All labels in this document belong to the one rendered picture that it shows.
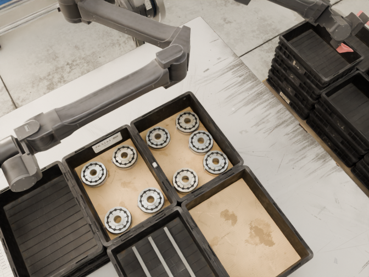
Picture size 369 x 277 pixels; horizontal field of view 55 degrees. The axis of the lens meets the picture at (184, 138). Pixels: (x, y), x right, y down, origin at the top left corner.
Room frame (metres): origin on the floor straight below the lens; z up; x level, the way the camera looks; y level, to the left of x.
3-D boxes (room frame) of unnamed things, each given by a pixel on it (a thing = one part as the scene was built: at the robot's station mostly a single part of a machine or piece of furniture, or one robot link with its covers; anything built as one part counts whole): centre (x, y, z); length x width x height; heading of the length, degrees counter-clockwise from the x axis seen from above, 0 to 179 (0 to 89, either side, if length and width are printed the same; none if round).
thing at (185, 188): (0.48, 0.00, 0.86); 0.10 x 0.10 x 0.01
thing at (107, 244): (0.47, 0.26, 0.92); 0.40 x 0.30 x 0.02; 29
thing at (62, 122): (0.49, 0.18, 1.45); 0.43 x 0.06 x 0.11; 120
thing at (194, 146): (0.65, -0.07, 0.86); 0.10 x 0.10 x 0.01
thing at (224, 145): (0.62, 0.00, 0.87); 0.40 x 0.30 x 0.11; 29
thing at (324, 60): (1.35, -0.80, 0.37); 0.40 x 0.30 x 0.45; 31
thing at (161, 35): (0.72, 0.16, 1.45); 0.45 x 0.14 x 0.10; 61
